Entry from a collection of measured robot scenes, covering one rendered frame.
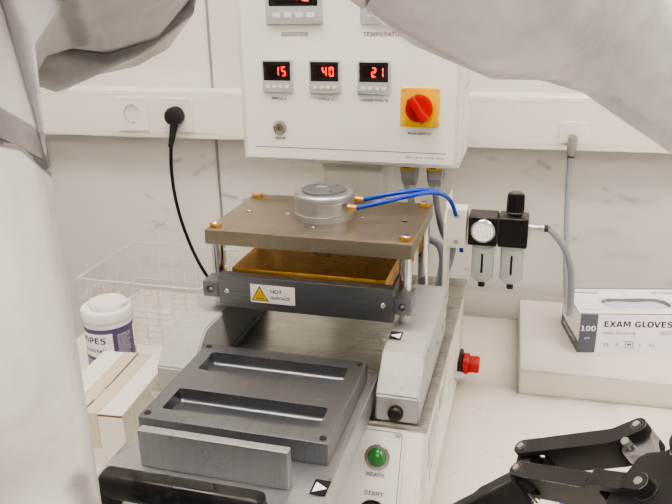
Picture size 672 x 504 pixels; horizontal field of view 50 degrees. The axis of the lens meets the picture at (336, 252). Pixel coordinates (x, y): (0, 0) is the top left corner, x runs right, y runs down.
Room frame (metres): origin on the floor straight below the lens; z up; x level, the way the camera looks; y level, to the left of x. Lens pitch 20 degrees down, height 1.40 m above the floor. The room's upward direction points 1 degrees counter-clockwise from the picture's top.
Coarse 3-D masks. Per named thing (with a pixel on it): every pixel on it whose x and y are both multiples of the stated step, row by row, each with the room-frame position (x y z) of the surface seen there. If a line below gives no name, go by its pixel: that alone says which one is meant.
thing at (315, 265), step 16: (256, 256) 0.92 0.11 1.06; (272, 256) 0.92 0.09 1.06; (288, 256) 0.92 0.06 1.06; (304, 256) 0.92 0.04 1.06; (320, 256) 0.92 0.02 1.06; (336, 256) 0.91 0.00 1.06; (352, 256) 0.91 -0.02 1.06; (256, 272) 0.87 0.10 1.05; (272, 272) 0.87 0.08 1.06; (288, 272) 0.86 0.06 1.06; (304, 272) 0.86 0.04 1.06; (320, 272) 0.86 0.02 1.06; (336, 272) 0.86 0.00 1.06; (352, 272) 0.85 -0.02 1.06; (368, 272) 0.85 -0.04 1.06; (384, 272) 0.85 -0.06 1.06
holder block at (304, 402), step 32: (224, 352) 0.77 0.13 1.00; (256, 352) 0.76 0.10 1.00; (192, 384) 0.69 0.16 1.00; (224, 384) 0.69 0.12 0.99; (256, 384) 0.69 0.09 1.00; (288, 384) 0.69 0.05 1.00; (320, 384) 0.69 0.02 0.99; (352, 384) 0.69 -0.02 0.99; (160, 416) 0.63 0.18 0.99; (192, 416) 0.63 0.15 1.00; (224, 416) 0.65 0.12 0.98; (256, 416) 0.65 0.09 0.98; (288, 416) 0.65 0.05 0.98; (320, 416) 0.64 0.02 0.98; (320, 448) 0.58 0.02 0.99
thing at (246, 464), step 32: (352, 416) 0.66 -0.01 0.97; (128, 448) 0.61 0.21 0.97; (160, 448) 0.58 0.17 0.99; (192, 448) 0.57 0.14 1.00; (224, 448) 0.56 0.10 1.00; (256, 448) 0.55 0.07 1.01; (288, 448) 0.55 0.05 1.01; (352, 448) 0.63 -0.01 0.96; (224, 480) 0.56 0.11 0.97; (256, 480) 0.55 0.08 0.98; (288, 480) 0.54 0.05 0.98
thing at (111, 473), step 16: (112, 480) 0.51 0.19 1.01; (128, 480) 0.51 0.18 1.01; (144, 480) 0.51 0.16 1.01; (160, 480) 0.51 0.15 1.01; (176, 480) 0.51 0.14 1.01; (192, 480) 0.51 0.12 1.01; (112, 496) 0.51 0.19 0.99; (128, 496) 0.51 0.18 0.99; (144, 496) 0.50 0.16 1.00; (160, 496) 0.50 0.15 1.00; (176, 496) 0.50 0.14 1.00; (192, 496) 0.49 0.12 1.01; (208, 496) 0.49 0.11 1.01; (224, 496) 0.49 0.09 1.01; (240, 496) 0.49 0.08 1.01; (256, 496) 0.49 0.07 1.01
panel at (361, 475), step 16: (368, 432) 0.71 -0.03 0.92; (384, 432) 0.71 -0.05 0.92; (400, 432) 0.70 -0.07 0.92; (368, 448) 0.70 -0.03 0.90; (384, 448) 0.70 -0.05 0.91; (400, 448) 0.70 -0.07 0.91; (352, 464) 0.70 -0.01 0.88; (368, 464) 0.69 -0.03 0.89; (384, 464) 0.69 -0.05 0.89; (400, 464) 0.69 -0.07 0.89; (352, 480) 0.69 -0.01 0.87; (368, 480) 0.69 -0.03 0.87; (384, 480) 0.68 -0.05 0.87; (400, 480) 0.68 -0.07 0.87; (352, 496) 0.68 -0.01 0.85; (368, 496) 0.68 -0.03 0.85; (384, 496) 0.68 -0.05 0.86
